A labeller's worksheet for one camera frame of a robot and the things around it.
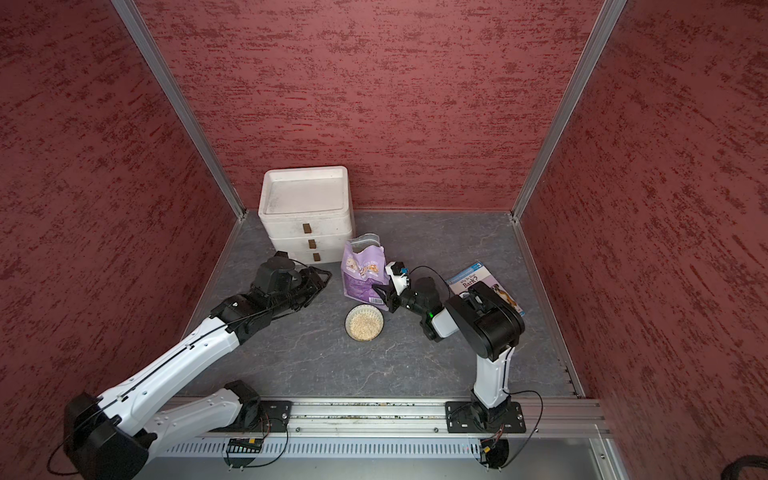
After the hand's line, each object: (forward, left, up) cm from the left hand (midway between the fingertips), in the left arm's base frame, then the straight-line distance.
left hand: (328, 284), depth 77 cm
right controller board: (-35, -42, -20) cm, 58 cm away
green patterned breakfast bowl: (-4, -9, -14) cm, 17 cm away
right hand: (+7, -12, -12) cm, 19 cm away
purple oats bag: (+6, -9, 0) cm, 11 cm away
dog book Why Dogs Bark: (+15, -47, -17) cm, 52 cm away
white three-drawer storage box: (+22, +9, +5) cm, 24 cm away
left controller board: (-34, +19, -22) cm, 44 cm away
